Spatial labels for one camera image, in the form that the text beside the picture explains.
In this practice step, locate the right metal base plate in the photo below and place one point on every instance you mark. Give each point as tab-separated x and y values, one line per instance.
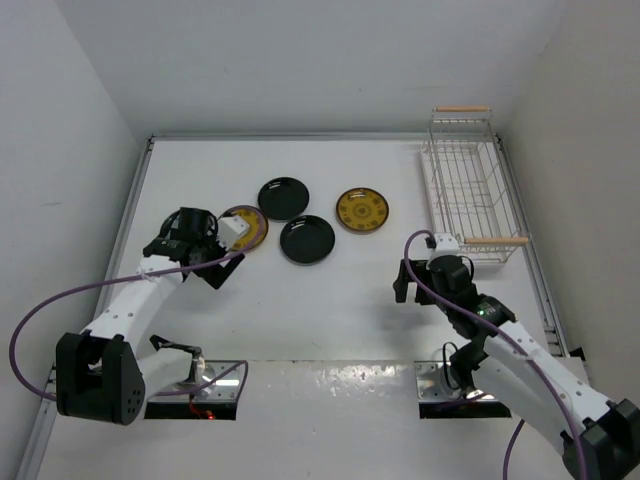
433	388

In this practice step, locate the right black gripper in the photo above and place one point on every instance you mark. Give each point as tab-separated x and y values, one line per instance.
400	285

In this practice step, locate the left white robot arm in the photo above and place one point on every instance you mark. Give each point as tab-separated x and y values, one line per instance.
98	375

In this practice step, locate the blue floral green plate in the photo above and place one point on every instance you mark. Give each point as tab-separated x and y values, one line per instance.
168	224

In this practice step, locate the yellow patterned plate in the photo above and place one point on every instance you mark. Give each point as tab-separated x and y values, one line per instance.
362	210
258	227

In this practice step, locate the black plate rear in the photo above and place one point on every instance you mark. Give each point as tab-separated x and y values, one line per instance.
283	198

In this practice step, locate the right aluminium table rail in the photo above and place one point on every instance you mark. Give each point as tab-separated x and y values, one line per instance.
555	332

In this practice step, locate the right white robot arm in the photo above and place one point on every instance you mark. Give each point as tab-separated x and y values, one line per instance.
597	438

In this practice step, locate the wire dish rack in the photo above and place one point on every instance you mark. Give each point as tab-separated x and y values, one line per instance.
454	126

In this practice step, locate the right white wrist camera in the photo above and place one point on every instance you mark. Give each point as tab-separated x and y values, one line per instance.
441	244

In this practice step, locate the metal base plate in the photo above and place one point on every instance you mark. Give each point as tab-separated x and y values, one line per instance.
218	382
433	388

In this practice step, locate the aluminium table rail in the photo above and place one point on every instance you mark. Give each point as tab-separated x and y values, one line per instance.
43	425
555	332

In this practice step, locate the left aluminium table rail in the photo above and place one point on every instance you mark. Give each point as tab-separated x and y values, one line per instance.
43	425

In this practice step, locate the black plate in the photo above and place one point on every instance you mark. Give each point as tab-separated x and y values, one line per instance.
283	198
307	239

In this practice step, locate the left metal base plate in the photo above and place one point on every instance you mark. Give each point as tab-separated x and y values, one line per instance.
218	382

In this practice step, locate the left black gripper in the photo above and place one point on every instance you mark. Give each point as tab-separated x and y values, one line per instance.
214	272

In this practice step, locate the black plate front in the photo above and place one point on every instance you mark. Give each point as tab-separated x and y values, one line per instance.
307	239

